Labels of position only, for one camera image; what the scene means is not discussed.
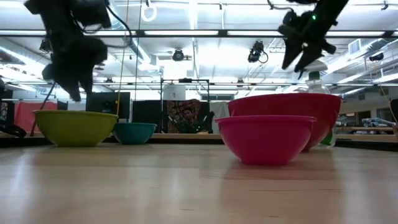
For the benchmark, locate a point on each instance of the pink plastic bowl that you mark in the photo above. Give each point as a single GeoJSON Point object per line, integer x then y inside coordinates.
{"type": "Point", "coordinates": [265, 140]}

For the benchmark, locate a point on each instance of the person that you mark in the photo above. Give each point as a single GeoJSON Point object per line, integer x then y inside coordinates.
{"type": "Point", "coordinates": [189, 119]}

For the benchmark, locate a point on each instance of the red hanging cloth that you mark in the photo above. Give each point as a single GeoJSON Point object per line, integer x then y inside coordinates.
{"type": "Point", "coordinates": [26, 116]}

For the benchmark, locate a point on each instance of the black horizontal frame bar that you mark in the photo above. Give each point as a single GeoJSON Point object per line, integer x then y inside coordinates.
{"type": "Point", "coordinates": [186, 32]}

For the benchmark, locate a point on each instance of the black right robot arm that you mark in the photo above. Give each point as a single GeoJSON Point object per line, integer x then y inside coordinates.
{"type": "Point", "coordinates": [329, 9]}

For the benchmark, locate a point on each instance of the black metal frame stand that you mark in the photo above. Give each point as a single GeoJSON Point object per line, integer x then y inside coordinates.
{"type": "Point", "coordinates": [185, 81]}

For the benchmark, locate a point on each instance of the lime green plastic bowl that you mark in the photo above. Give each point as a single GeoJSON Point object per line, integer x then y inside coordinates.
{"type": "Point", "coordinates": [75, 128]}

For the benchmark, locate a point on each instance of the black computer monitor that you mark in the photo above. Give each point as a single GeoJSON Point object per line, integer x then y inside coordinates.
{"type": "Point", "coordinates": [105, 104]}

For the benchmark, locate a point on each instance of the white cylindrical barrel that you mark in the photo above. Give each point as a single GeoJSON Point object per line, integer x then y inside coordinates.
{"type": "Point", "coordinates": [174, 92]}

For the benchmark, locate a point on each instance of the patterned dark cloth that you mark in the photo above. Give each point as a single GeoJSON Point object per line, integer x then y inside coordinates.
{"type": "Point", "coordinates": [182, 107]}

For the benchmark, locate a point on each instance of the large red plastic bowl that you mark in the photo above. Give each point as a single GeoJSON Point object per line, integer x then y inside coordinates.
{"type": "Point", "coordinates": [295, 105]}

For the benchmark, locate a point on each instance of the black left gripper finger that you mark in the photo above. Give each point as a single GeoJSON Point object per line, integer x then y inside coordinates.
{"type": "Point", "coordinates": [74, 90]}
{"type": "Point", "coordinates": [87, 85]}

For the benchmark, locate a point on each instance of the clear spray bottle green cap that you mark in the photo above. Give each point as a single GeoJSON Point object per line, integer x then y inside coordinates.
{"type": "Point", "coordinates": [315, 82]}

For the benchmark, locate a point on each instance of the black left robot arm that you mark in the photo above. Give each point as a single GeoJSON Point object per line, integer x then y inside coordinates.
{"type": "Point", "coordinates": [90, 12]}

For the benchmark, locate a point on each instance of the black overhead camera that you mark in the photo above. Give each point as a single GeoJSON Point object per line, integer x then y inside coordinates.
{"type": "Point", "coordinates": [256, 51]}

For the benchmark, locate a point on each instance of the small teal plastic bowl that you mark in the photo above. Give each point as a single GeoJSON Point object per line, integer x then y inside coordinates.
{"type": "Point", "coordinates": [134, 133]}

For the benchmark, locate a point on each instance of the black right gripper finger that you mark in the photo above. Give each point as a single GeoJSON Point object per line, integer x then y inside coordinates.
{"type": "Point", "coordinates": [308, 59]}
{"type": "Point", "coordinates": [289, 54]}

